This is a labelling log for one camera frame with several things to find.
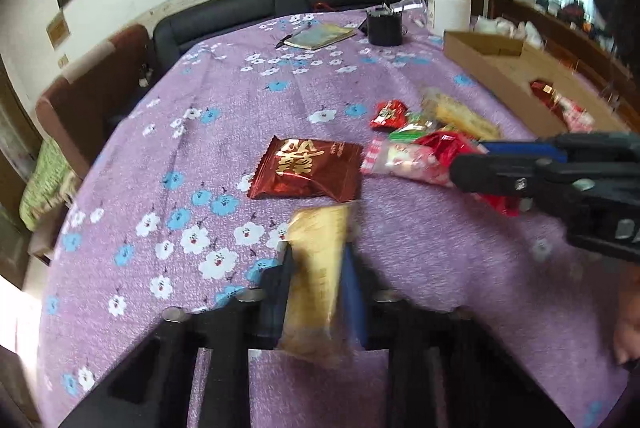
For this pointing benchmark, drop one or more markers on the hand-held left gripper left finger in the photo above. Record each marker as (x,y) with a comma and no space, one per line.
(272,308)

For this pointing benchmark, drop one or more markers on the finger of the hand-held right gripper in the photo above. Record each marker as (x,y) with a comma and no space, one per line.
(520,148)
(490,178)

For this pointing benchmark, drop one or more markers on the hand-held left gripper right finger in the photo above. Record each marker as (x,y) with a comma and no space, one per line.
(356,308)

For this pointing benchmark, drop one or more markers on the golden cake packet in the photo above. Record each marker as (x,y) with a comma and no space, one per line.
(315,268)

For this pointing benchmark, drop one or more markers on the shiny red snack packet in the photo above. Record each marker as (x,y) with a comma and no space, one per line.
(440,146)

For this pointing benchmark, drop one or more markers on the cardboard box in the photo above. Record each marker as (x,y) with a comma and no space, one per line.
(495,58)

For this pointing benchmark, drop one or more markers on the person's right hand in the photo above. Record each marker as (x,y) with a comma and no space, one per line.
(630,338)

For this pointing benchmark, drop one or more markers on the long clear cake packet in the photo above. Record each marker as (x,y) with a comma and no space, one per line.
(465,121)

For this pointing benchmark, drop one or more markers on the pile of assorted snack packets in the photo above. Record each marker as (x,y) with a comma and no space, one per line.
(570,111)

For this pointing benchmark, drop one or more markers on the green wrapped pastry packet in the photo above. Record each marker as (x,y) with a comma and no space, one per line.
(412,132)

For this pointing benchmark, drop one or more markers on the pink white snack packet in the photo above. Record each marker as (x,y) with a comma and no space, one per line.
(400,158)

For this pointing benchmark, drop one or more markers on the small red candy packet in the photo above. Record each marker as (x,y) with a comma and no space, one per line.
(387,114)

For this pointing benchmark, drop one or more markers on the white crumpled cloth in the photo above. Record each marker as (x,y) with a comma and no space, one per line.
(505,28)

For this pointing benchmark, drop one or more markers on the wooden cabinet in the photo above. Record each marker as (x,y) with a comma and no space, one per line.
(565,33)

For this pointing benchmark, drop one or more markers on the large dark red packet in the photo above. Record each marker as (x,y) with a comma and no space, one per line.
(305,168)

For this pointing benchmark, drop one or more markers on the dark red bag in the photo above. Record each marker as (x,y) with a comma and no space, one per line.
(577,13)

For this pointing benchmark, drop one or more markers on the white plastic jar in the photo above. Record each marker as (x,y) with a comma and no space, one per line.
(449,11)

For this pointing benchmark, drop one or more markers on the clear plastic cup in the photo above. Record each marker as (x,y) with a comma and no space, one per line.
(412,8)

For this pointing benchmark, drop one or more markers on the black cylindrical container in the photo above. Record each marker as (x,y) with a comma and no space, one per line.
(384,26)

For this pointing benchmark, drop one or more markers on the yellow-green notebook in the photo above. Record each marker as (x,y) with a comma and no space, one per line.
(322,36)

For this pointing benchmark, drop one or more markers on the wooden stool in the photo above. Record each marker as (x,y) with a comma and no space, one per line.
(45,238)

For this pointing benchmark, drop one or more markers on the small red bag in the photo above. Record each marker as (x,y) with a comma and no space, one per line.
(322,6)

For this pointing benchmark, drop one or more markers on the black pen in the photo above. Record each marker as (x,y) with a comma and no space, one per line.
(285,41)

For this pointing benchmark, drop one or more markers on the green patterned cloth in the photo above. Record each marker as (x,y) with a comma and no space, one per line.
(42,183)

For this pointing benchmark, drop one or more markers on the small bottle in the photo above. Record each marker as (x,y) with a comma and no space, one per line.
(145,76)

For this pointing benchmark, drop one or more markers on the brown armchair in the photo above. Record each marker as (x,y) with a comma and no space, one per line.
(85,103)

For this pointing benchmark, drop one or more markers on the black sofa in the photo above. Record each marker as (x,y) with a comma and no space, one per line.
(225,18)

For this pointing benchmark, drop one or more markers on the wooden door with glass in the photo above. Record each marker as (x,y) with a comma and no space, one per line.
(10,148)

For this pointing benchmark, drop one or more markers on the wall outlet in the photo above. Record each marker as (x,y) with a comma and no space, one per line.
(62,61)

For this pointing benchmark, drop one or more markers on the yellow wall plaque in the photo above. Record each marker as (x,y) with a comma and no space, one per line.
(57,31)

